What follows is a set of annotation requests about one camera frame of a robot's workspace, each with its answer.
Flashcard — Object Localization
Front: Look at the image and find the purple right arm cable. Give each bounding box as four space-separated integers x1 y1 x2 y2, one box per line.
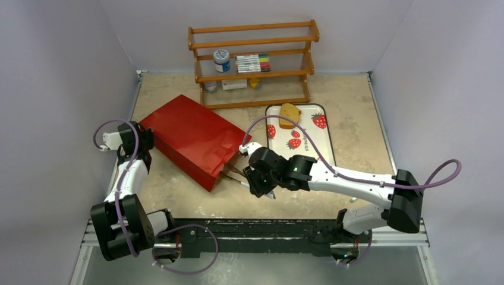
241 115 462 191

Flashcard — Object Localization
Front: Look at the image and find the strawberry print white tray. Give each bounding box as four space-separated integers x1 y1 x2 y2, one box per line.
266 104 336 166

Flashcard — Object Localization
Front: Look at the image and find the yellow fake bread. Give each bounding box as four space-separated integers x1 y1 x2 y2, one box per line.
279 103 301 129

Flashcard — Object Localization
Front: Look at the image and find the small white box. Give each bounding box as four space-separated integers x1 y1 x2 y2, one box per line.
221 79 248 91

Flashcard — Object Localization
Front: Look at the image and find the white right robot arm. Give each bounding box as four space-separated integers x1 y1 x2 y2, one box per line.
239 142 423 242

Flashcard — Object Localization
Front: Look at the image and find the blue label white jar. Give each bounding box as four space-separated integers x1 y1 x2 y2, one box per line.
213 49 231 72

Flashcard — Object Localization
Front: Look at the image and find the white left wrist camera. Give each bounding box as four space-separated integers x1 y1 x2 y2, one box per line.
98 132 122 151

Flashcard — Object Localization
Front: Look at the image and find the pack of coloured markers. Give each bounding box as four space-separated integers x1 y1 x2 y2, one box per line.
235 53 271 74

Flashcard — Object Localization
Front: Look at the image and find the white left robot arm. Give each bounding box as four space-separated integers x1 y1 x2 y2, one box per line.
90 120 177 261

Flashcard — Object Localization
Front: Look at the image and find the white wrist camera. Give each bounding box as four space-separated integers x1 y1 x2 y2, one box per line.
98 132 122 151
238 142 262 157

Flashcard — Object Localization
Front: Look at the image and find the small white bottle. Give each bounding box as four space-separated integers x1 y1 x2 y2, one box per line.
203 81 218 92

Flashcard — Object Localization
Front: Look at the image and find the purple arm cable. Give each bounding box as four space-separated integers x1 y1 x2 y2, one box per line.
241 115 462 191
93 119 140 258

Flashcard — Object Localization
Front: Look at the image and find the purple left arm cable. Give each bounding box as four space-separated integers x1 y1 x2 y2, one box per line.
93 119 140 258

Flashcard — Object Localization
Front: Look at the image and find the small yellow cube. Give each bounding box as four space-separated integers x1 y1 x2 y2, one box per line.
248 78 262 90

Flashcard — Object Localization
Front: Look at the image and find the orange wooden shelf rack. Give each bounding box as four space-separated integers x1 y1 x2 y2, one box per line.
187 20 320 110

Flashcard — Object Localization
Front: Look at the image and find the red paper bag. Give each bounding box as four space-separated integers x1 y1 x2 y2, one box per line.
141 94 251 192

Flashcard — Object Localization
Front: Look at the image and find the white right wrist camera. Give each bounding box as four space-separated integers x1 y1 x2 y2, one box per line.
238 142 262 157

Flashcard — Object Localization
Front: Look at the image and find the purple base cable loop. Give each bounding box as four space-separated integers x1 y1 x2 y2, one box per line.
151 224 220 277

